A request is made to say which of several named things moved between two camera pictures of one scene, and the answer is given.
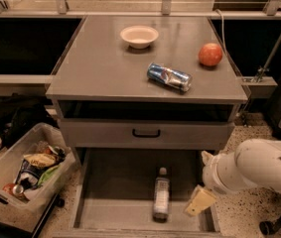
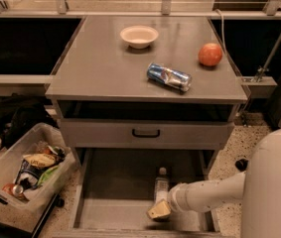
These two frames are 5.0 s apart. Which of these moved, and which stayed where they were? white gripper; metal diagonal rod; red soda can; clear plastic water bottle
Moved: white gripper
Stayed: metal diagonal rod; clear plastic water bottle; red soda can
